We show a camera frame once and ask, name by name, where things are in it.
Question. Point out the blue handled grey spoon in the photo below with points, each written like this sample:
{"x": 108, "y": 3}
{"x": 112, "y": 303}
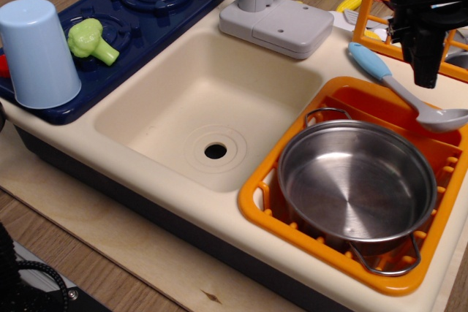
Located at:
{"x": 430, "y": 118}

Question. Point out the navy blue toy stove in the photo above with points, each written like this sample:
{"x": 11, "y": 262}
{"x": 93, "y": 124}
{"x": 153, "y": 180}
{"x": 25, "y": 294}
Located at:
{"x": 138, "y": 29}

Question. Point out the orange dish rack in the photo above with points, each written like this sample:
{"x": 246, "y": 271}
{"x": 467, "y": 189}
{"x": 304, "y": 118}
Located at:
{"x": 372, "y": 30}

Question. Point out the light blue plastic cup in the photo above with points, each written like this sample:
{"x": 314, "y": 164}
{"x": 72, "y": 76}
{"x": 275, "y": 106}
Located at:
{"x": 41, "y": 67}

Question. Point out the cream toy sink unit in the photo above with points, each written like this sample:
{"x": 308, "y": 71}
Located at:
{"x": 184, "y": 134}

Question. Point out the red toy piece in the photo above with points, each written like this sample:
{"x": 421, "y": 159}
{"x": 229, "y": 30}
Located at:
{"x": 4, "y": 69}

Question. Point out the yellow toy corn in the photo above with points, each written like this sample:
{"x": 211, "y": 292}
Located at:
{"x": 348, "y": 4}

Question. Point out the stainless steel pan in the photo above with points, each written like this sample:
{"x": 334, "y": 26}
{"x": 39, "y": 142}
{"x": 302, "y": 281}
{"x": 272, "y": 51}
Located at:
{"x": 358, "y": 184}

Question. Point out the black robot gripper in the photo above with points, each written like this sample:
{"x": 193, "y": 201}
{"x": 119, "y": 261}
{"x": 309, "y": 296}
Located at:
{"x": 420, "y": 26}

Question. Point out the green toy broccoli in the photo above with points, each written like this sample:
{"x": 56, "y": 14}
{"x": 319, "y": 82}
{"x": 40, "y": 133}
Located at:
{"x": 85, "y": 39}

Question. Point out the grey toy faucet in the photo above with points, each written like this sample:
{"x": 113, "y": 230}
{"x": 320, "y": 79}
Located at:
{"x": 284, "y": 26}

